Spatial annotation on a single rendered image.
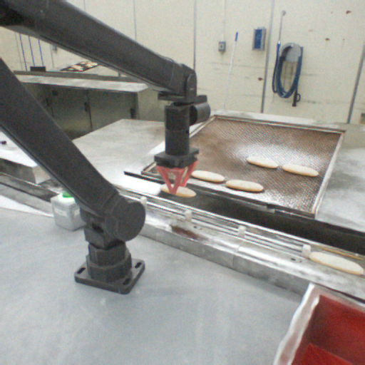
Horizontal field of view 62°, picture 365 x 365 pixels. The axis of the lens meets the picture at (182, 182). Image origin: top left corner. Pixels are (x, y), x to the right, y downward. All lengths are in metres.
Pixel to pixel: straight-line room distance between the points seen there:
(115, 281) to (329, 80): 3.96
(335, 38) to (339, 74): 0.41
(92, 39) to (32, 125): 0.15
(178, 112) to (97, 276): 0.36
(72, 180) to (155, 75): 0.24
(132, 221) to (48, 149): 0.21
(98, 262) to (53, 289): 0.11
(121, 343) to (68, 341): 0.08
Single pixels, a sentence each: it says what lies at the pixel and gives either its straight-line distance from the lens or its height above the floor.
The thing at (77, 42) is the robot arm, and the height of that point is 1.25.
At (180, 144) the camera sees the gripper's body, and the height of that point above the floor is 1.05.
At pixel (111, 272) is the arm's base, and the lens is 0.61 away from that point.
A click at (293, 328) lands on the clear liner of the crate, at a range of 0.44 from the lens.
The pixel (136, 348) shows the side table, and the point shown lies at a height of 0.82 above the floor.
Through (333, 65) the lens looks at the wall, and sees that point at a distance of 4.30.
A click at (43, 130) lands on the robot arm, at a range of 0.45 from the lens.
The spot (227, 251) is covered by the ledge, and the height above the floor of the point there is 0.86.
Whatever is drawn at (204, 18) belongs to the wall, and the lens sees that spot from 4.84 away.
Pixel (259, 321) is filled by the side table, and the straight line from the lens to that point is 0.58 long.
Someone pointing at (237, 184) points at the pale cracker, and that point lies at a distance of 0.83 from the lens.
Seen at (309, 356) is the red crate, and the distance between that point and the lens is 0.55.
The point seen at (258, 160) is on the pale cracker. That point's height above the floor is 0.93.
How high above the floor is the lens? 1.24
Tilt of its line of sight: 24 degrees down
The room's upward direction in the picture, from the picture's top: straight up
